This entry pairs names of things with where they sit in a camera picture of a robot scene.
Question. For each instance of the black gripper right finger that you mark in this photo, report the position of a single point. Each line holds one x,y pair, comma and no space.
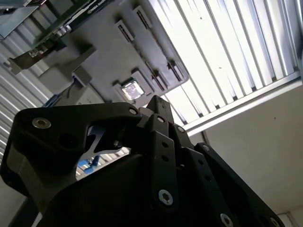
213,189

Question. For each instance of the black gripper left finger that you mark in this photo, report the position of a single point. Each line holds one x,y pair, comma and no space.
106,112

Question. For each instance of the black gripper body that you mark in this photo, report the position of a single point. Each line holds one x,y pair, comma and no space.
106,201

